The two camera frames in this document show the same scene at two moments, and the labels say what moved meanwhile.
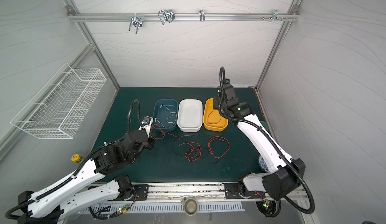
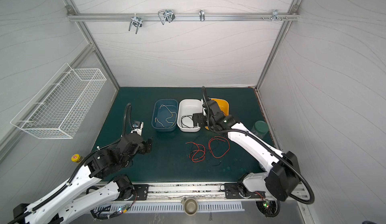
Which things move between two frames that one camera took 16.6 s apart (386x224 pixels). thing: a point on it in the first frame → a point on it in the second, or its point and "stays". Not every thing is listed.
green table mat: [185, 157] stays
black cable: [177, 140] → [187, 116]
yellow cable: [166, 120] stays
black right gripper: [217, 102] → [201, 119]
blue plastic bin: [165, 114] stays
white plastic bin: [190, 115] stays
